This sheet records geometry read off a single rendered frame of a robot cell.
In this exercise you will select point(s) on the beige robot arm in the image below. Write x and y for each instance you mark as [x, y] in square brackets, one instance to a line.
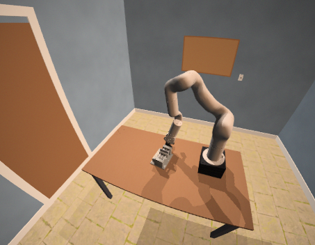
[222, 128]

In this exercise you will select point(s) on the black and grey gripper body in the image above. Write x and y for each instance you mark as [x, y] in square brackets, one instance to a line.
[169, 139]

